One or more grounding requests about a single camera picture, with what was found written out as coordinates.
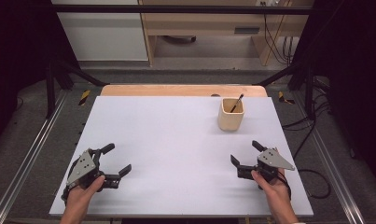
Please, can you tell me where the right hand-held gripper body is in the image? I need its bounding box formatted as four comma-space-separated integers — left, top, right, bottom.
236, 147, 297, 190

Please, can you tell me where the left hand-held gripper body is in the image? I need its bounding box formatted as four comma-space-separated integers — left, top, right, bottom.
61, 147, 120, 203

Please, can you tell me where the cream square cup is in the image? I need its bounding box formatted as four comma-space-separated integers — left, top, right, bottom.
216, 97, 246, 133

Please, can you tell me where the brown stick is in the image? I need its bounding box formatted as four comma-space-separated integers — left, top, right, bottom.
229, 92, 245, 114

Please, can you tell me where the person's left hand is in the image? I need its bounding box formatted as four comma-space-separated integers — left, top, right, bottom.
64, 175, 106, 213

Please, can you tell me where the person's right hand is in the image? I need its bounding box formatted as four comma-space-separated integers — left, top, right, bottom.
250, 167, 293, 214

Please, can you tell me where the yellow black hazard tape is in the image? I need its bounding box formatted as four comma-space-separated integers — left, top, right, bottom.
277, 91, 297, 105
78, 89, 92, 107

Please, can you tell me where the black metal stand strut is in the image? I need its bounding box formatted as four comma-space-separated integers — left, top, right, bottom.
45, 58, 111, 119
253, 61, 316, 121

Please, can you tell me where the light wooden board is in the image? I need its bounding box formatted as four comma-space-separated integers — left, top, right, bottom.
100, 84, 269, 98

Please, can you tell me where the black curtain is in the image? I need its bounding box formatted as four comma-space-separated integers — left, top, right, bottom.
296, 0, 376, 189
0, 0, 79, 152

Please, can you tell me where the white cabinet panel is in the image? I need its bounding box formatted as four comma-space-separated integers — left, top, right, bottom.
50, 0, 149, 63

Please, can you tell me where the light wooden desk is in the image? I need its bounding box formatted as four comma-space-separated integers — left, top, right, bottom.
138, 0, 314, 67

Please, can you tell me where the white power outlet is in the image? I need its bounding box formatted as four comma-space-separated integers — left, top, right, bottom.
259, 0, 284, 7

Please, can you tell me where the black floor cable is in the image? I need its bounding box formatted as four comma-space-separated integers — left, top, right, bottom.
281, 77, 333, 201

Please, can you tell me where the aluminium floor rail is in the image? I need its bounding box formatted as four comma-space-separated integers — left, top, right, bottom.
292, 91, 368, 224
0, 90, 69, 224

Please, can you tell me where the black hanging cable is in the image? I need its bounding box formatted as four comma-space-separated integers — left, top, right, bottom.
262, 4, 294, 65

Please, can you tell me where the black metal frame bar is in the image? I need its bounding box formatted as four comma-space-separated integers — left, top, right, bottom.
49, 4, 314, 16

